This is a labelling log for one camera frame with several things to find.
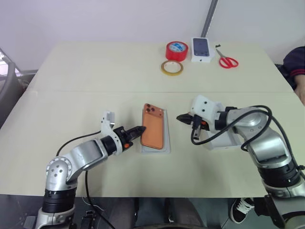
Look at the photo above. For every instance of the black and white sneaker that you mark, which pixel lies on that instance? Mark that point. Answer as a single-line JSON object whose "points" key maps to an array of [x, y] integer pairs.
{"points": [[241, 210]]}

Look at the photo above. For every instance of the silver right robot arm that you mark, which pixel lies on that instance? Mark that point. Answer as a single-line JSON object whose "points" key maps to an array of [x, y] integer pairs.
{"points": [[264, 140]]}

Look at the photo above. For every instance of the orange smartphone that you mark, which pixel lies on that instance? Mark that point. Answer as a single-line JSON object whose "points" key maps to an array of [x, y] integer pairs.
{"points": [[152, 128]]}

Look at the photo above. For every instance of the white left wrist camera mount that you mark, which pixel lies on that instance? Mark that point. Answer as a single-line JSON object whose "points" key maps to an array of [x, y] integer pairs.
{"points": [[107, 124]]}

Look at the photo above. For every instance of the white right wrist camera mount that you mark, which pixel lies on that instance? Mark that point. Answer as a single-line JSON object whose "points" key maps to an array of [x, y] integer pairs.
{"points": [[205, 107]]}

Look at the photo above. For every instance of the person's bare hand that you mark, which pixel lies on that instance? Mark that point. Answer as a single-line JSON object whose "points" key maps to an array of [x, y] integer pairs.
{"points": [[300, 88]]}

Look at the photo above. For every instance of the white printed phone box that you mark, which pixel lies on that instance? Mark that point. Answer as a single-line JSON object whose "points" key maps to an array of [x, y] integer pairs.
{"points": [[202, 48]]}

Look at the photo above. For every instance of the dark chair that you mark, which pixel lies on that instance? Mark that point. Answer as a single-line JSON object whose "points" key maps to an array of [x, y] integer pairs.
{"points": [[9, 76]]}

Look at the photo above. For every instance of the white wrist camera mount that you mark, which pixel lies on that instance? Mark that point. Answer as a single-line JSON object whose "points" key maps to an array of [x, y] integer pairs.
{"points": [[205, 107], [107, 124]]}

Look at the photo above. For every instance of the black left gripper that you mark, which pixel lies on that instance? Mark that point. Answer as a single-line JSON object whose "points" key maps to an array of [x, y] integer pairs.
{"points": [[122, 138]]}

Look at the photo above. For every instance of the red tape roll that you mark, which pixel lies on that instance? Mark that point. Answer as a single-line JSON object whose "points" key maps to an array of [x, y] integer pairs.
{"points": [[176, 51]]}

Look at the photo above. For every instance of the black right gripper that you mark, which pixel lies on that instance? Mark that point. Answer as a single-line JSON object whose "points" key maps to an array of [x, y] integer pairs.
{"points": [[202, 127]]}

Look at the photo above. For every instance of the white phone box base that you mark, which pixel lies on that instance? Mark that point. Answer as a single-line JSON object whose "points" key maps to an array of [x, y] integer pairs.
{"points": [[167, 138]]}

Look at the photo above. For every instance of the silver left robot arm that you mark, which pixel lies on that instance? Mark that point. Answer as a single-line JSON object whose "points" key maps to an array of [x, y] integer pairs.
{"points": [[81, 155]]}

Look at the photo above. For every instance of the grey aluminium profile post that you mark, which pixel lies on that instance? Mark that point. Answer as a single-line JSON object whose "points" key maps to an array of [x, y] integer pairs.
{"points": [[209, 16]]}

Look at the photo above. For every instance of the yellow clear tape roll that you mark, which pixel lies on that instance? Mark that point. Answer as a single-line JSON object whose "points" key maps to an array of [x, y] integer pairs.
{"points": [[172, 68]]}

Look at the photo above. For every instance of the person's dark jacket sleeve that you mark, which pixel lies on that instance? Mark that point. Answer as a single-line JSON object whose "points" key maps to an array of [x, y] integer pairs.
{"points": [[294, 62]]}

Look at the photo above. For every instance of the white phone box lid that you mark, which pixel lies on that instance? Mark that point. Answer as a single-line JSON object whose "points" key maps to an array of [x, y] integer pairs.
{"points": [[224, 142]]}

